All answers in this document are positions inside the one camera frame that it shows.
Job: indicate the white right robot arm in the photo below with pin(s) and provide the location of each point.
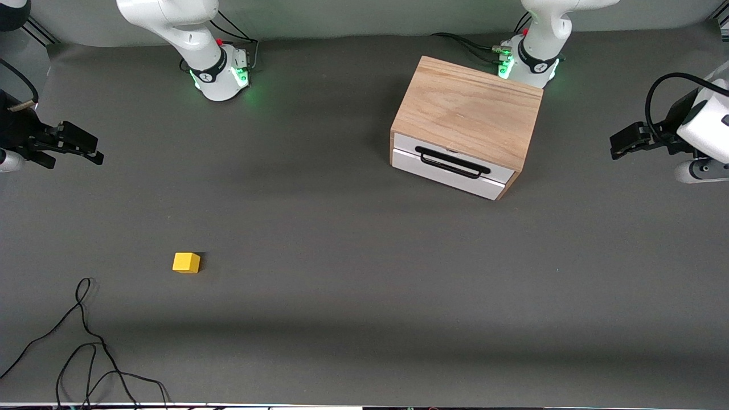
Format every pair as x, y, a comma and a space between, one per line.
188, 34

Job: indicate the yellow block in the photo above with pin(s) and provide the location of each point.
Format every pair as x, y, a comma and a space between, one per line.
186, 263

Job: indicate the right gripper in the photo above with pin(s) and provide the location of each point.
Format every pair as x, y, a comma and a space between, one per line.
16, 130

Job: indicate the wooden drawer cabinet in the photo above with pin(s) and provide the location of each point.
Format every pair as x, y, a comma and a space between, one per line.
467, 108

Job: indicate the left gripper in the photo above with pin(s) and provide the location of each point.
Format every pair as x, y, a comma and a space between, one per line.
671, 130

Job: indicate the dark grey table cover sheet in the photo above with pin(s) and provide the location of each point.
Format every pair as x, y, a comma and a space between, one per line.
342, 256

